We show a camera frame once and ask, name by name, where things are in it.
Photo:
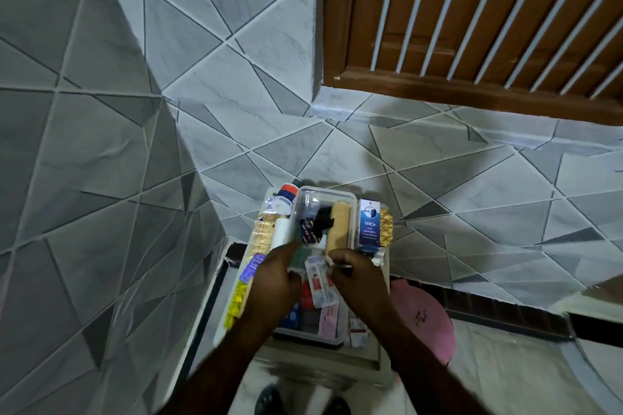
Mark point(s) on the brown barred wooden window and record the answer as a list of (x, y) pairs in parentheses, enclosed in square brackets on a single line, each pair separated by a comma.
[(438, 89)]

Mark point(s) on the person's right hand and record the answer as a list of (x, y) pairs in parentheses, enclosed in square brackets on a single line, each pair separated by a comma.
[(365, 288)]

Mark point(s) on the person's left forearm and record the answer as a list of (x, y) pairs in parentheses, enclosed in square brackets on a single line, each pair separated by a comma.
[(219, 371)]

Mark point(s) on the beige tablet strip pack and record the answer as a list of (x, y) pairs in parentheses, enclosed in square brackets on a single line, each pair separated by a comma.
[(263, 234)]

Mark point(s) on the clear plastic first aid box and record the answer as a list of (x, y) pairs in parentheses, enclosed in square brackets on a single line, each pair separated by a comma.
[(311, 196)]

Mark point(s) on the pink lidded trash bin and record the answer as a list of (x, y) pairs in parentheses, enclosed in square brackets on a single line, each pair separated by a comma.
[(423, 317)]

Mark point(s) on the purple tablet strip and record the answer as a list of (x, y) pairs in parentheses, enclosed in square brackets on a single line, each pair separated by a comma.
[(252, 268)]

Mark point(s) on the yellow sachet pack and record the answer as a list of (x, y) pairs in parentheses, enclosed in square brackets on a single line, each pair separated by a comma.
[(236, 305)]

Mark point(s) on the person's right forearm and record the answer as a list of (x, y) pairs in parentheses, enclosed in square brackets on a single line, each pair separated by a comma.
[(428, 371)]

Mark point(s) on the white plastic drawer cabinet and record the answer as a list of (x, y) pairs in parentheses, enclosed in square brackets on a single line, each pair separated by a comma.
[(375, 361)]

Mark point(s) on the white blue medicine box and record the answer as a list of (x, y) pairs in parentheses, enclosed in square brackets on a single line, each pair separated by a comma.
[(370, 227)]

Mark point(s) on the white red-blue label medicine bottle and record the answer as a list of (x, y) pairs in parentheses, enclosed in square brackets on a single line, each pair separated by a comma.
[(283, 200)]

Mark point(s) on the white bandage roll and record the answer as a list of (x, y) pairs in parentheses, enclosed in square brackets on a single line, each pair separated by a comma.
[(281, 232)]

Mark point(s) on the dark shoe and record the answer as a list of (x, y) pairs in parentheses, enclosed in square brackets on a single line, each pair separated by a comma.
[(266, 401), (337, 406)]

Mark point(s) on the beige bandage roll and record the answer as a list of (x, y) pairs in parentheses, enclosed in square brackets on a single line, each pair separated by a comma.
[(339, 230)]

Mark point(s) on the silver tablet strips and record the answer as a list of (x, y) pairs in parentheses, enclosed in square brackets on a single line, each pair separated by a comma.
[(378, 256)]

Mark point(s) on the gold foil tablet strips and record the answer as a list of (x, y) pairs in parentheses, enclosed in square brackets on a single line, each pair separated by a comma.
[(386, 226)]

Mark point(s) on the person's left hand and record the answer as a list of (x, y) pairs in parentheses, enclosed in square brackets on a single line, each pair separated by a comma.
[(272, 288)]

